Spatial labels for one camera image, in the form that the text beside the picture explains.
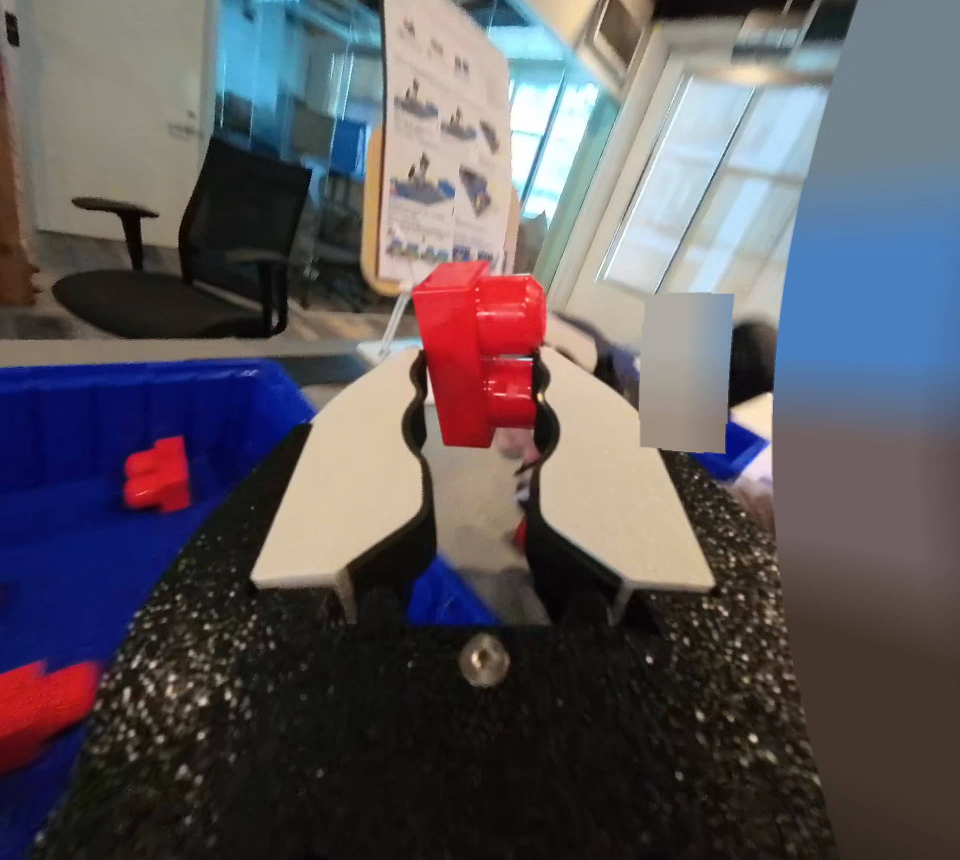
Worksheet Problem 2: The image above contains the printed instruction sheet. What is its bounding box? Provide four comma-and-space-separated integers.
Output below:
377, 0, 516, 284

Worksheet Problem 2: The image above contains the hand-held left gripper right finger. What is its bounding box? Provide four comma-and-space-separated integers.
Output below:
525, 347, 717, 627

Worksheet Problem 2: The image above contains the pile of coloured blocks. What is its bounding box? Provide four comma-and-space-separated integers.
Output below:
0, 434, 194, 777

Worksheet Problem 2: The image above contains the blue plastic bin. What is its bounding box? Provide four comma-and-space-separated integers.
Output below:
0, 359, 501, 860

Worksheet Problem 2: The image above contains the red two-stud block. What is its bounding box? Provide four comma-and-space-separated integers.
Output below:
411, 260, 548, 449

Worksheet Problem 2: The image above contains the white and wooden document stand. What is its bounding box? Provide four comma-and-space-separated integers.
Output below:
355, 0, 528, 363

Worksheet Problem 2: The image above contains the small background blue bin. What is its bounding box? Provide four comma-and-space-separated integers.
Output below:
685, 420, 774, 483

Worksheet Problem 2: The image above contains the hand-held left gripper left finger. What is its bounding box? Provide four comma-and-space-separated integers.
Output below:
249, 347, 441, 625

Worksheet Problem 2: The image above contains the black office chair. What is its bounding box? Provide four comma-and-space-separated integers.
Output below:
51, 137, 315, 340

